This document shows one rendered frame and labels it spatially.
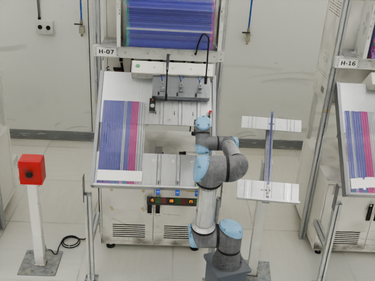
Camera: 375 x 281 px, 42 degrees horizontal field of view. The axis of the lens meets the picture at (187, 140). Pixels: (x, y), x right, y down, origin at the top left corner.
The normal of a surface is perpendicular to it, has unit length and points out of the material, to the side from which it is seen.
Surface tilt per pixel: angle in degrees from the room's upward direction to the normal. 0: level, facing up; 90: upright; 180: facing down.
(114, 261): 0
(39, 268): 0
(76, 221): 0
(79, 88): 90
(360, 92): 45
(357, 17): 90
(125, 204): 90
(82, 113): 90
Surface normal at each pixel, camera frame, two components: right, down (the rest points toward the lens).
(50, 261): 0.06, -0.90
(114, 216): 0.02, 0.44
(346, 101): 0.05, -0.33
